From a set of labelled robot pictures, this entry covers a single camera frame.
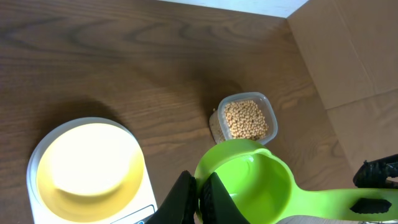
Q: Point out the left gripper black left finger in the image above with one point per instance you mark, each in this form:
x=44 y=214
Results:
x=180 y=204

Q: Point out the green plastic measuring scoop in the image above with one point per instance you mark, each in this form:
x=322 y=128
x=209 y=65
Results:
x=264 y=190

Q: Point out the clear container of soybeans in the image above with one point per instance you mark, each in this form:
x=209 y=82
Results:
x=244 y=116

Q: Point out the white digital kitchen scale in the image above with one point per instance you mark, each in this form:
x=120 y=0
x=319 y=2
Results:
x=139 y=210

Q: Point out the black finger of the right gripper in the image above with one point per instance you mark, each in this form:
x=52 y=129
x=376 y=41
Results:
x=375 y=174

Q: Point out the yellow plastic bowl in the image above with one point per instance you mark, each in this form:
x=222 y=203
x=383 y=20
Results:
x=90 y=173

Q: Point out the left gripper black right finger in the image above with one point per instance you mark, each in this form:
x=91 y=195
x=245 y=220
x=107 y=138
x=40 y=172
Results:
x=216 y=206

